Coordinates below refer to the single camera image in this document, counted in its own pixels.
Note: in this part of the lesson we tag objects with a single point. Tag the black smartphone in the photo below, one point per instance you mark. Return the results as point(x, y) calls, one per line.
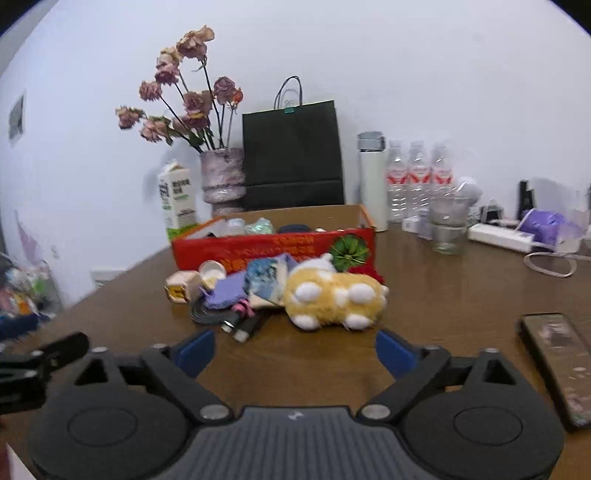
point(558, 360)

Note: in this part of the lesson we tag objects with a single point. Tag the beige cube box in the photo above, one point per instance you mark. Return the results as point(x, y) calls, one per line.
point(180, 286)

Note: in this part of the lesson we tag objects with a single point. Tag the dried pink flowers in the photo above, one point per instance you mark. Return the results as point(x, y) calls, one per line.
point(194, 104)

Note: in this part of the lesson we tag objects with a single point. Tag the purple plastic package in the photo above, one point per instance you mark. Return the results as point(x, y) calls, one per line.
point(545, 226)

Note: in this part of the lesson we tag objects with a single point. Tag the white round case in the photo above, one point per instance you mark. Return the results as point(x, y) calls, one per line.
point(211, 272)

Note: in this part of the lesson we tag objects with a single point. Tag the white power strip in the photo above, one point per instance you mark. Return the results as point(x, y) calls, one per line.
point(498, 236)

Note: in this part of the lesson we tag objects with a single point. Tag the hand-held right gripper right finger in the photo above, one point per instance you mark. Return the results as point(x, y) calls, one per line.
point(395, 354)

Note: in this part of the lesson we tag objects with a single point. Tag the white round gadget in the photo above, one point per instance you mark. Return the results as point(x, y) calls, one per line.
point(468, 189)

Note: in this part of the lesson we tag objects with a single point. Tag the red orange cardboard box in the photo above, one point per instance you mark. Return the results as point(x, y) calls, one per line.
point(277, 244)

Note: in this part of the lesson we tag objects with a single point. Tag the colourful blurred clutter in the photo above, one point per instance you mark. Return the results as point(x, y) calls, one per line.
point(23, 295)

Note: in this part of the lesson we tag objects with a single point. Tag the white wall socket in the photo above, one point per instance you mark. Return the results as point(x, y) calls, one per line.
point(106, 277)

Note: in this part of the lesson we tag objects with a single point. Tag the small white bottle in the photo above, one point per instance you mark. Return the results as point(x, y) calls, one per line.
point(234, 226)

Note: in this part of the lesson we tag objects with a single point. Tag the clear glass cup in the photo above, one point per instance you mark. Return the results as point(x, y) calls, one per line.
point(448, 230)

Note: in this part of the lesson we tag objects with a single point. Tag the yellow white plush toy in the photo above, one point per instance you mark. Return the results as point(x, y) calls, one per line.
point(323, 290)

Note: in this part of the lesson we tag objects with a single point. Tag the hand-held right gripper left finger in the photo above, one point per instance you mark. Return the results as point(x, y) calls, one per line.
point(197, 354)

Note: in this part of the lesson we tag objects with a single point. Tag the blue patterned pouch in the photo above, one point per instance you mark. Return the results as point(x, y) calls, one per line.
point(265, 277)

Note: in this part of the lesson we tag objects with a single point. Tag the black upright stand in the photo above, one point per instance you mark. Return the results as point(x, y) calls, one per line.
point(524, 198)

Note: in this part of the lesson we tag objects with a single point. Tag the mottled pink vase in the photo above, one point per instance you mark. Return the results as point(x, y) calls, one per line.
point(221, 180)

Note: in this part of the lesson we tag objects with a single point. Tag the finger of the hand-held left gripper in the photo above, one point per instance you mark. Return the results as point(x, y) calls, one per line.
point(64, 347)

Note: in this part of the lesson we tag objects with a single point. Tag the black charger pink band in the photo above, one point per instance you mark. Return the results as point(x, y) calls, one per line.
point(247, 325)

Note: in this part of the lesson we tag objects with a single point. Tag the white green milk carton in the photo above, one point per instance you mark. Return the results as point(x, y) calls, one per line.
point(178, 198)

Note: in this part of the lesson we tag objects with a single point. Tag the purple cloth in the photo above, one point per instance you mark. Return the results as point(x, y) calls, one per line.
point(226, 290)

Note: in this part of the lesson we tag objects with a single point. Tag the iridescent ball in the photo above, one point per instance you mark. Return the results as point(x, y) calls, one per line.
point(259, 226)

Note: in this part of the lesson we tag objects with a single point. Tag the wooden desktop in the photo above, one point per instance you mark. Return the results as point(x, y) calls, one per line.
point(461, 295)

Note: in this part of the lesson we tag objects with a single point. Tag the navy folded cloth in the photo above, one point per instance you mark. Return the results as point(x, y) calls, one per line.
point(293, 228)

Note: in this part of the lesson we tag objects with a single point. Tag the wall mounted panel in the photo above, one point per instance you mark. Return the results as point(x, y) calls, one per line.
point(16, 120)

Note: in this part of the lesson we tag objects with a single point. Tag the black paper bag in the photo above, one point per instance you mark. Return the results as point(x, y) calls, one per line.
point(291, 152)

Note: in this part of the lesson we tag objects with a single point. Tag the small black device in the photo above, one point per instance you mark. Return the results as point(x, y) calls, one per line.
point(492, 213)

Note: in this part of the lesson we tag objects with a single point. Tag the white thermos bottle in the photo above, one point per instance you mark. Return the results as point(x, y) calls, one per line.
point(373, 184)

